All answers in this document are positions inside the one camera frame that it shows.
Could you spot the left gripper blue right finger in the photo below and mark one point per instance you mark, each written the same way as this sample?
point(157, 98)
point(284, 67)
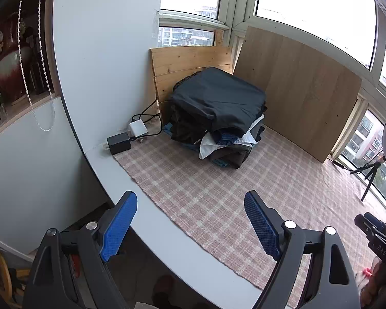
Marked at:
point(330, 279)

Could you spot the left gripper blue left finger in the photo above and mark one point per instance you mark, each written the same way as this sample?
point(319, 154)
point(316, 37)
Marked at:
point(51, 282)

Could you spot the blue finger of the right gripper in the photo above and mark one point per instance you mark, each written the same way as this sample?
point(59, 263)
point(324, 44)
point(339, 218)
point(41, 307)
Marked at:
point(363, 223)
point(372, 221)

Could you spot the dark grey trousers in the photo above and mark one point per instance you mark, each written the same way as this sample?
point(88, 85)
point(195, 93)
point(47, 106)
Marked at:
point(223, 101)

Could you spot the person's right hand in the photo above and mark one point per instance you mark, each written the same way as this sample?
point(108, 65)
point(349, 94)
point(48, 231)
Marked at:
point(373, 285)

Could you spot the pink garment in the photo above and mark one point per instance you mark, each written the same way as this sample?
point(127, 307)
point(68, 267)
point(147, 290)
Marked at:
point(367, 272)

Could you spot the wooden chair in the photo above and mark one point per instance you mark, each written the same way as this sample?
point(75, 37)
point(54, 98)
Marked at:
point(13, 283)

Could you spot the pink plaid table cloth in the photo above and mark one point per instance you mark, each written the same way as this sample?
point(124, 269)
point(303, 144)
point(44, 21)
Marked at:
point(191, 212)

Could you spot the large wooden board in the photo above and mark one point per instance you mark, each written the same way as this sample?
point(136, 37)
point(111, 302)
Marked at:
point(309, 95)

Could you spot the grey folded garment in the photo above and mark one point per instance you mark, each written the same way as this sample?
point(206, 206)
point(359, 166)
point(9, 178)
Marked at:
point(235, 155)

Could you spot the blue striped shirt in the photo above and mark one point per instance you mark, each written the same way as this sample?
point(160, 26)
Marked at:
point(226, 136)

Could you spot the black power adapter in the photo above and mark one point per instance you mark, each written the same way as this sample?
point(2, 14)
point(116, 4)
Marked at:
point(119, 143)

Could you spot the white folded garment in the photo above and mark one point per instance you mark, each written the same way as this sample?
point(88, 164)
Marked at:
point(208, 144)

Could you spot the white power adapter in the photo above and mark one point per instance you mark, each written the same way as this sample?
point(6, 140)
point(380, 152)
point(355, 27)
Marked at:
point(138, 128)

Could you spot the pine wood panel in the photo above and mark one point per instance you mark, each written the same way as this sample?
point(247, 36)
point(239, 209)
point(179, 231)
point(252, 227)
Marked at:
point(172, 64)

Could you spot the black inline cable switch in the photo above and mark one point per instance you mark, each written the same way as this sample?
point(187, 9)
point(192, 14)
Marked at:
point(334, 162)

